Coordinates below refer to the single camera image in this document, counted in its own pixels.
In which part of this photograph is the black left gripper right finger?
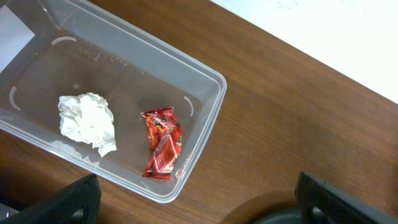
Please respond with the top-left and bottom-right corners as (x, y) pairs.
(295, 172), (397, 224)

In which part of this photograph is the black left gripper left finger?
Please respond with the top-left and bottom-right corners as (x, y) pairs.
(1, 174), (101, 224)

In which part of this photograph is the white tissue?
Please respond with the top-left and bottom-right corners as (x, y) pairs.
(58, 92), (117, 157)

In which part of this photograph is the red snack wrapper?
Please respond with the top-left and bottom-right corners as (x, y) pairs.
(141, 106), (183, 180)

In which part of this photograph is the round black tray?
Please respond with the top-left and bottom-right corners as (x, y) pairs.
(252, 208), (302, 224)

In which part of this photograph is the clear plastic bin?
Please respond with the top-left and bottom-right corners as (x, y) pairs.
(1, 0), (227, 203)

